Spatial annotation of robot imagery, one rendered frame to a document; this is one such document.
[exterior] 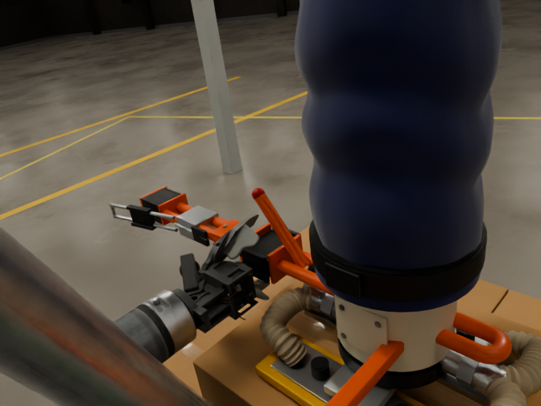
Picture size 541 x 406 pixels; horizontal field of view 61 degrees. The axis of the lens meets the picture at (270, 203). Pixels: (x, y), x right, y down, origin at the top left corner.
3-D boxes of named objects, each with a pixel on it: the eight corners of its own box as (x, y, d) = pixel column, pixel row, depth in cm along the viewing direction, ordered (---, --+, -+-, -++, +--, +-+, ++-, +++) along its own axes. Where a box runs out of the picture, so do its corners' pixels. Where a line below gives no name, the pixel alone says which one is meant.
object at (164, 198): (190, 212, 107) (186, 192, 105) (164, 225, 103) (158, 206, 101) (170, 204, 113) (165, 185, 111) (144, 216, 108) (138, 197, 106)
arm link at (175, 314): (147, 339, 74) (131, 292, 70) (172, 322, 77) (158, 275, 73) (180, 365, 68) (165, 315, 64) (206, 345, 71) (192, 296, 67)
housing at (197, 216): (223, 229, 99) (219, 212, 97) (198, 244, 95) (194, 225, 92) (203, 221, 103) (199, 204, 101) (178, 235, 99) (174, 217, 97)
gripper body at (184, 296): (261, 302, 77) (206, 345, 70) (228, 283, 83) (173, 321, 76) (254, 264, 74) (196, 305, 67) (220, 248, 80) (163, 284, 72)
